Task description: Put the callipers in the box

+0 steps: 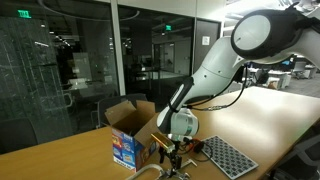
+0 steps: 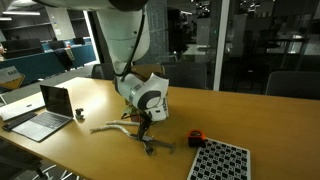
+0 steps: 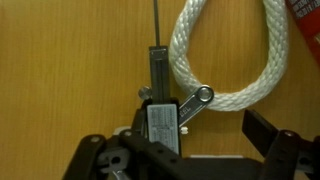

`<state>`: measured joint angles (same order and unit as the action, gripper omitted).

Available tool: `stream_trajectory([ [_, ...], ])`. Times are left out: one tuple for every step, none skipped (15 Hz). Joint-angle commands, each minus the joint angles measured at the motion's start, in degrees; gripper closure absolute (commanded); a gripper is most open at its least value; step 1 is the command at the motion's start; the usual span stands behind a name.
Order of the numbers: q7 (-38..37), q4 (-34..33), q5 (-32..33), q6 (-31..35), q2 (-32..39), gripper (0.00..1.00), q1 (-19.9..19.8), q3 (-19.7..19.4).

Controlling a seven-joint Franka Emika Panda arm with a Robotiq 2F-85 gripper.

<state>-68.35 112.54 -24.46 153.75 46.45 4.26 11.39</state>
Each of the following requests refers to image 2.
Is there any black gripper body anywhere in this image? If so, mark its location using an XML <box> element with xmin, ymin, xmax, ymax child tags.
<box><xmin>138</xmin><ymin>110</ymin><xmax>155</xmax><ymax>128</ymax></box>

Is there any colourful printed cardboard box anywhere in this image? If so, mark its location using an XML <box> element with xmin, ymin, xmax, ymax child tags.
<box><xmin>124</xmin><ymin>63</ymin><xmax>170</xmax><ymax>123</ymax></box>

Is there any small metal wrench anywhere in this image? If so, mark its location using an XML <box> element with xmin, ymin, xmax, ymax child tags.
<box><xmin>142</xmin><ymin>139</ymin><xmax>156</xmax><ymax>157</ymax></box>

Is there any orange black tape measure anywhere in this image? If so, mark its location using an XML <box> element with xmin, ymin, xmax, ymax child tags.
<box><xmin>187</xmin><ymin>129</ymin><xmax>208</xmax><ymax>149</ymax></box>

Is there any dark office chair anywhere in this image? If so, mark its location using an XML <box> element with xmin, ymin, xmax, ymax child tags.
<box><xmin>90</xmin><ymin>62</ymin><xmax>127</xmax><ymax>81</ymax></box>
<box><xmin>161</xmin><ymin>61</ymin><xmax>208</xmax><ymax>91</ymax></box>
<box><xmin>265</xmin><ymin>70</ymin><xmax>320</xmax><ymax>101</ymax></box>

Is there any black white checkerboard sheet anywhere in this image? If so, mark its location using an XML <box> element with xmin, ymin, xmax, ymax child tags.
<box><xmin>186</xmin><ymin>137</ymin><xmax>252</xmax><ymax>180</ymax></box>

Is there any open grey laptop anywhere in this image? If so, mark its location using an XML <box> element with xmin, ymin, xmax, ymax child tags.
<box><xmin>11</xmin><ymin>83</ymin><xmax>75</xmax><ymax>144</ymax></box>

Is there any black jacket on chair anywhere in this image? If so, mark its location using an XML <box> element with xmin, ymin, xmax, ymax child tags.
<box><xmin>54</xmin><ymin>47</ymin><xmax>75</xmax><ymax>72</ymax></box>

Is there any black swivel chair base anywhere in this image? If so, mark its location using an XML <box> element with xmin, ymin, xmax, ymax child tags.
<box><xmin>0</xmin><ymin>137</ymin><xmax>82</xmax><ymax>180</ymax></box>

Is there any blue office partition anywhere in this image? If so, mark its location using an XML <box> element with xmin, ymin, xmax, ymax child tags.
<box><xmin>0</xmin><ymin>43</ymin><xmax>98</xmax><ymax>87</ymax></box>

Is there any black phone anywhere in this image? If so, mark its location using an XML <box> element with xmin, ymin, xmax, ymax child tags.
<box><xmin>1</xmin><ymin>111</ymin><xmax>39</xmax><ymax>132</ymax></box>

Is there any closed white laptop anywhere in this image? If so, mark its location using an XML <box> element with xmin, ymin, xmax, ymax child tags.
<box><xmin>0</xmin><ymin>91</ymin><xmax>46</xmax><ymax>122</ymax></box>

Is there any yellow white sign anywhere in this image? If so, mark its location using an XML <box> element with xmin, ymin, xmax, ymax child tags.
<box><xmin>0</xmin><ymin>65</ymin><xmax>26</xmax><ymax>91</ymax></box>

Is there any white rope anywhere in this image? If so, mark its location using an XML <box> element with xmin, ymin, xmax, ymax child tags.
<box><xmin>88</xmin><ymin>119</ymin><xmax>142</xmax><ymax>140</ymax></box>

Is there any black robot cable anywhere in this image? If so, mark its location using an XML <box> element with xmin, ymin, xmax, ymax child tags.
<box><xmin>119</xmin><ymin>5</ymin><xmax>148</xmax><ymax>83</ymax></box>

